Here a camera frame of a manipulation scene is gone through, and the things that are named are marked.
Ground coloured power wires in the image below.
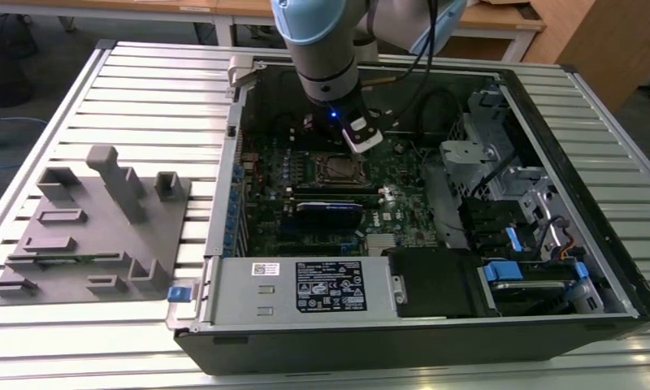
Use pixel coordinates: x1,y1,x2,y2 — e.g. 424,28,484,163
553,238,582,262

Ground silver CPU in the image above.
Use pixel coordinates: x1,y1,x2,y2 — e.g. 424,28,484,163
326,158,361,179

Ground green motherboard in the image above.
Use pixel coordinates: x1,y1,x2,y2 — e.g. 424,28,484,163
236,132,452,259

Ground wooden desk white frame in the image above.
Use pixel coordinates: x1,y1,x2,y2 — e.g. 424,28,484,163
216,0,549,63

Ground silver chipset heatsink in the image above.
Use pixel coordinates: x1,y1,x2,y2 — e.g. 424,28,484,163
365,232,398,249

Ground metal socket cover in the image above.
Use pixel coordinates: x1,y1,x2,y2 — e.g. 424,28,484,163
314,152,370,186

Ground wooden desk grey frame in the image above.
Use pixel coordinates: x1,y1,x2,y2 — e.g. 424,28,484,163
0,0,234,48

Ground black straight cable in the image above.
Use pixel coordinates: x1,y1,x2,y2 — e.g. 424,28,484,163
468,148,520,200

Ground black PC case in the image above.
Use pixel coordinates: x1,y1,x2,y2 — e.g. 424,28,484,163
165,54,650,377

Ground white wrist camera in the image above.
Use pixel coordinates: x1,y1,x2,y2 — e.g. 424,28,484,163
340,115,386,154

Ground grey parts rack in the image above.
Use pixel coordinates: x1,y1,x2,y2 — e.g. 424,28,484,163
0,145,194,306

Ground black RAM slot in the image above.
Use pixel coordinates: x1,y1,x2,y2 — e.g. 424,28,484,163
293,183,386,197

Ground blue disk bay tab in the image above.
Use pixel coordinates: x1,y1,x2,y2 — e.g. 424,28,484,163
502,226,524,254

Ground wooden cabinet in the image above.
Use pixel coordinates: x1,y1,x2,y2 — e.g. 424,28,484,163
522,0,650,113

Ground blue plastic clip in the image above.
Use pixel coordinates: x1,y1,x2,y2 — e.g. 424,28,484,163
566,262,593,304

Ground blue floor cable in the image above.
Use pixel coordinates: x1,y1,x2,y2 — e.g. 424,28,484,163
0,115,50,168

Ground grey case handle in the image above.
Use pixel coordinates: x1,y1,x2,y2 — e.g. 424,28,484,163
225,55,258,90

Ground silver power supply unit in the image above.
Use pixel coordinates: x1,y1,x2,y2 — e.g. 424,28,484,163
193,255,408,327

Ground CPU socket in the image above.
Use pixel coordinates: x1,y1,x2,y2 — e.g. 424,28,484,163
313,152,376,189

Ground green RAM stick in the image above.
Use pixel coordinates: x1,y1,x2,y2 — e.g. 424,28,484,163
34,254,121,265

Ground metal drive cage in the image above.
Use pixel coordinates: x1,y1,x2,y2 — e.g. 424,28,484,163
437,89,528,204

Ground black graphics card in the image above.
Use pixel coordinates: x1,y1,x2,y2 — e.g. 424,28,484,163
293,199,366,241

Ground black mesh basket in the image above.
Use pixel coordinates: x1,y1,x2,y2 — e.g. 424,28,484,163
0,11,40,60

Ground black round bin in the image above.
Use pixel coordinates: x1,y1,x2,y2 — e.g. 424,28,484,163
0,52,37,109

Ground hard disk in blue carrier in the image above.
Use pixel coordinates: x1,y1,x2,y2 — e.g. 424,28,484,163
478,261,573,304

